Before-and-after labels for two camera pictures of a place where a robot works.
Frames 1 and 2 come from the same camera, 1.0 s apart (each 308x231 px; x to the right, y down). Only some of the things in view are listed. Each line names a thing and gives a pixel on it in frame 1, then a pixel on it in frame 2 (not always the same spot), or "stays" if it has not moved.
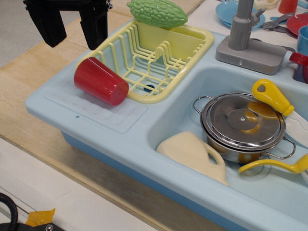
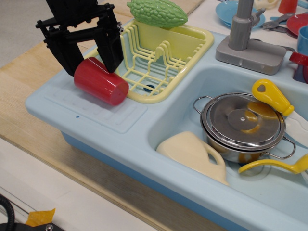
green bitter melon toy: [161, 14] stays
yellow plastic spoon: [299, 167] stays
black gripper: [46, 15] → [83, 21]
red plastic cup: [99, 80] stays
